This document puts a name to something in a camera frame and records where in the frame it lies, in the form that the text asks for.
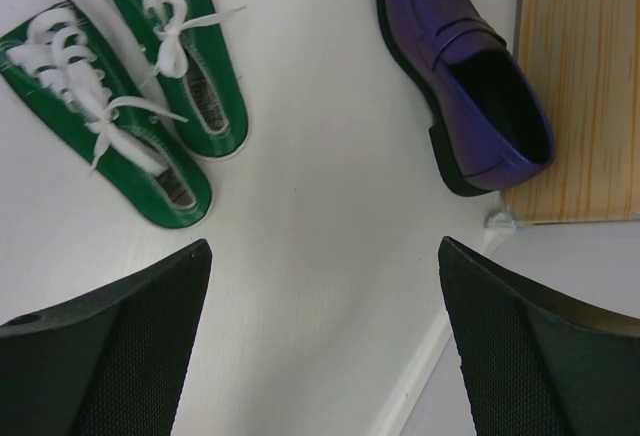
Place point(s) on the wooden shoe cabinet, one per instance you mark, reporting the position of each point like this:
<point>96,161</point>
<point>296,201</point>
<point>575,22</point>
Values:
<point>582,60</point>

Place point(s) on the purple loafer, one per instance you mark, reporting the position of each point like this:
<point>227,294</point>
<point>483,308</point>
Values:
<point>489,131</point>

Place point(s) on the green sneaker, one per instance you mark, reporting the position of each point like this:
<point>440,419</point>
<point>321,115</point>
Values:
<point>184,45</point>
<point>61,66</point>

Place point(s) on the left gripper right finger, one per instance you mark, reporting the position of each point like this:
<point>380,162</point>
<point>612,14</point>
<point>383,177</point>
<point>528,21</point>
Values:
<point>535,361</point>

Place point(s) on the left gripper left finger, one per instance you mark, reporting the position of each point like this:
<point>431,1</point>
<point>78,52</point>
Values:
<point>110,362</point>

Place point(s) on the white cabinet door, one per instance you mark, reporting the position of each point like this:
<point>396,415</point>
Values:
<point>597,263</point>

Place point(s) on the green sneaker lower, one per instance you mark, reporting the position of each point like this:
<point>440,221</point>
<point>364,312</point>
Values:
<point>61,66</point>

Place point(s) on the green sneaker upper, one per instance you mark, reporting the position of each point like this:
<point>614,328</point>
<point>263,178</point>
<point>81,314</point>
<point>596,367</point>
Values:
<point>184,45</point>

